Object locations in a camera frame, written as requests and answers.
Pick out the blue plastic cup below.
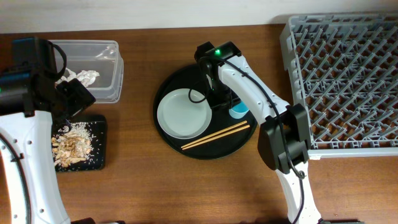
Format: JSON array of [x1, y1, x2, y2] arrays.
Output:
[[228, 101, 249, 119]]

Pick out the wooden chopstick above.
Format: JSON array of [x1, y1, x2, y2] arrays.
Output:
[[181, 124, 251, 151], [180, 120, 248, 148]]

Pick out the clear plastic bin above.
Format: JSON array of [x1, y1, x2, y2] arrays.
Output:
[[52, 40, 124, 103]]

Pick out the peanut shells and rice scraps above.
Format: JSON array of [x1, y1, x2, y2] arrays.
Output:
[[51, 122, 96, 169]]

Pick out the grey plate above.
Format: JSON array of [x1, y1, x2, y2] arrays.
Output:
[[156, 88, 212, 139]]

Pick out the grey dishwasher rack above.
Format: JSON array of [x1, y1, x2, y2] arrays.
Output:
[[280, 13, 397, 159]]

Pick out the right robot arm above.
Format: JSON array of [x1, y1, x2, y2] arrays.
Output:
[[194, 42, 327, 224]]

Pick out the black rectangular tray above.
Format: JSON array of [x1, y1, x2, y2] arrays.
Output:
[[52, 114, 108, 172]]

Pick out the round black serving tray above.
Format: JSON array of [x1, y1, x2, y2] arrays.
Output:
[[153, 64, 257, 160]]

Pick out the white napkin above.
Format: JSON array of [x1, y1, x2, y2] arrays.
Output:
[[55, 68, 100, 87]]

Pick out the lower wooden chopstick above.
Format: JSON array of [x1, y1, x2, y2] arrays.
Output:
[[181, 124, 251, 151]]

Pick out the upper wooden chopstick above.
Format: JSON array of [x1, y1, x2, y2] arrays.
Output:
[[180, 120, 248, 148]]

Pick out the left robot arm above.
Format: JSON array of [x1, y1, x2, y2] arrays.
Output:
[[1, 37, 95, 223]]

